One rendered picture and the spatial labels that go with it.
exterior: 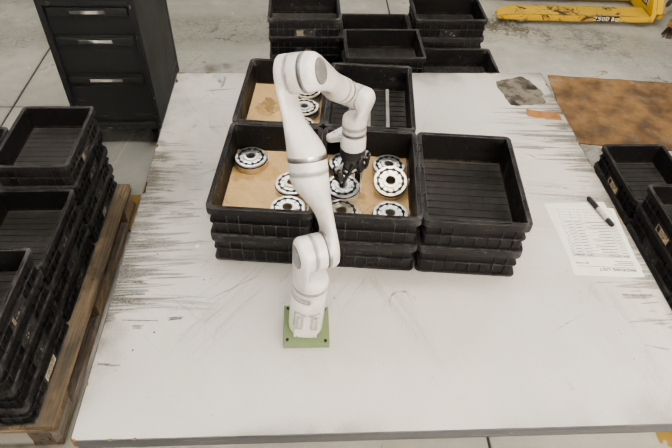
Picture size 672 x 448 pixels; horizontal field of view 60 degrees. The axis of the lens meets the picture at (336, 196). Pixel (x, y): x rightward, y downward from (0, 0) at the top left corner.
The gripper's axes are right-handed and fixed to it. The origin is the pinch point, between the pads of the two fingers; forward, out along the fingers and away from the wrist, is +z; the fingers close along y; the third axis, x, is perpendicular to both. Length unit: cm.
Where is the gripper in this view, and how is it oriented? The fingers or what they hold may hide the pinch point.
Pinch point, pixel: (350, 181)
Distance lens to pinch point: 178.5
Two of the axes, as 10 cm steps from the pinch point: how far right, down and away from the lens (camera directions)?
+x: -6.7, -5.2, 5.2
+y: 7.4, -4.5, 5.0
